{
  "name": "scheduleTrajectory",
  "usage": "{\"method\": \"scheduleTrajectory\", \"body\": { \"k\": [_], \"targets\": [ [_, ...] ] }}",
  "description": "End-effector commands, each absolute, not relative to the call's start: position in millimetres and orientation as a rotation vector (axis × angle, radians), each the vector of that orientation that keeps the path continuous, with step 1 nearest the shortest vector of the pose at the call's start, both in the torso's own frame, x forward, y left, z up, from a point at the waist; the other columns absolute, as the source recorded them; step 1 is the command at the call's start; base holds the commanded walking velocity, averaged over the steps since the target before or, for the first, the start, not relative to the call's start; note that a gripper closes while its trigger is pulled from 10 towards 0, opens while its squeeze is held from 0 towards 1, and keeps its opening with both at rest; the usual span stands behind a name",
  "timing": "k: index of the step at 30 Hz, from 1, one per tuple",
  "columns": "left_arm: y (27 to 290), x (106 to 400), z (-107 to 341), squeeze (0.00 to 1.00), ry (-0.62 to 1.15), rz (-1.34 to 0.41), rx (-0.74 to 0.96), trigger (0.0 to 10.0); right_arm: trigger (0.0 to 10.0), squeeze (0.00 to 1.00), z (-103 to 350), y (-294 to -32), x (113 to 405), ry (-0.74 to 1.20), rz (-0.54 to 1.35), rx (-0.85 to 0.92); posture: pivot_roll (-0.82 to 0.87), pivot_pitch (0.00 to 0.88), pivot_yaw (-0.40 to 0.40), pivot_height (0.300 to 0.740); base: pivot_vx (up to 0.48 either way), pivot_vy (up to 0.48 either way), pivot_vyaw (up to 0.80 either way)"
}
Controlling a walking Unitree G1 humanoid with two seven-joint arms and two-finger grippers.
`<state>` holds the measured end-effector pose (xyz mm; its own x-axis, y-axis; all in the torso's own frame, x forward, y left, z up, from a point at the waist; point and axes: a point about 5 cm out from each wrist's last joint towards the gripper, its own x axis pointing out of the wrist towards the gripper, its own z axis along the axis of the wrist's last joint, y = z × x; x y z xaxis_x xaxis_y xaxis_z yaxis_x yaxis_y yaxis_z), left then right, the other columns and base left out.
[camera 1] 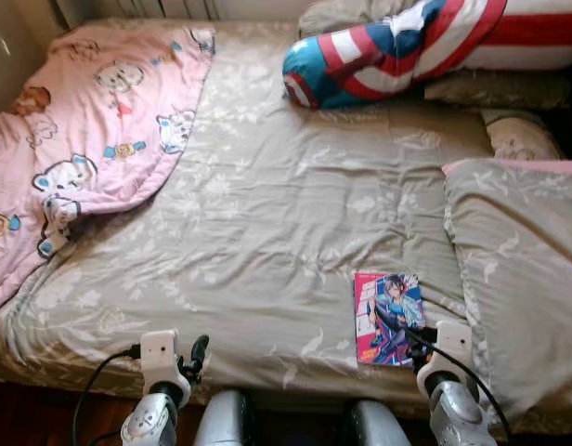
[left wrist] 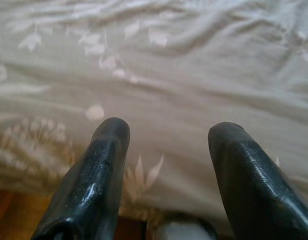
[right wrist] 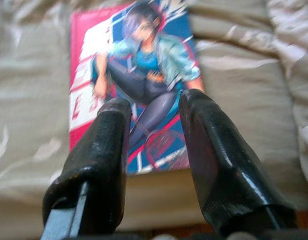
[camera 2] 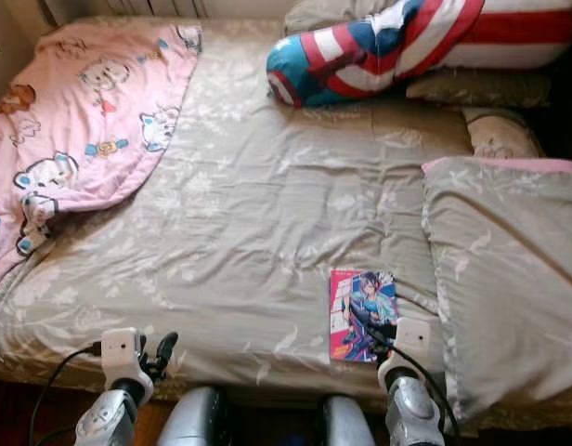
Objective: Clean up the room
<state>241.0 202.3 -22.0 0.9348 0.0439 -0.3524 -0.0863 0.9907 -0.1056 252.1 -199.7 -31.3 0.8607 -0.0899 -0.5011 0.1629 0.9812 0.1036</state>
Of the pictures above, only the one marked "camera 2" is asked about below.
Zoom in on anime cover comic book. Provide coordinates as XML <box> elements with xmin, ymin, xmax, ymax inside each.
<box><xmin>329</xmin><ymin>269</ymin><xmax>398</xmax><ymax>363</ymax></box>

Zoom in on pink cartoon print quilt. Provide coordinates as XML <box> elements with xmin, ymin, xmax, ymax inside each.
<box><xmin>0</xmin><ymin>23</ymin><xmax>202</xmax><ymax>294</ymax></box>

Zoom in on silver left robot leg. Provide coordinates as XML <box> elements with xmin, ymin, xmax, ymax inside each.
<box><xmin>156</xmin><ymin>386</ymin><xmax>231</xmax><ymax>446</ymax></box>

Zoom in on silver robot leg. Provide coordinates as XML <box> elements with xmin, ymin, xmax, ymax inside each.
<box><xmin>318</xmin><ymin>395</ymin><xmax>380</xmax><ymax>446</ymax></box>
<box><xmin>156</xmin><ymin>386</ymin><xmax>231</xmax><ymax>446</ymax></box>

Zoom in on silver right robot leg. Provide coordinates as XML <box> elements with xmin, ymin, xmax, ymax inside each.
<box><xmin>318</xmin><ymin>395</ymin><xmax>380</xmax><ymax>446</ymax></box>

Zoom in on grey floral pillow pink edge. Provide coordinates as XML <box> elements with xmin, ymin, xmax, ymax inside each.
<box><xmin>421</xmin><ymin>156</ymin><xmax>572</xmax><ymax>428</ymax></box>

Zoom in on small beige floral pillow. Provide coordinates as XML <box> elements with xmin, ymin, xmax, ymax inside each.
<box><xmin>462</xmin><ymin>107</ymin><xmax>547</xmax><ymax>159</ymax></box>

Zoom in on blue red shield print pillow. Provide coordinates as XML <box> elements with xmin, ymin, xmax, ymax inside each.
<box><xmin>266</xmin><ymin>0</ymin><xmax>572</xmax><ymax>108</ymax></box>

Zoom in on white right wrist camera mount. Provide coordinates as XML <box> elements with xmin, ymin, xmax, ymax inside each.
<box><xmin>393</xmin><ymin>318</ymin><xmax>431</xmax><ymax>368</ymax></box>

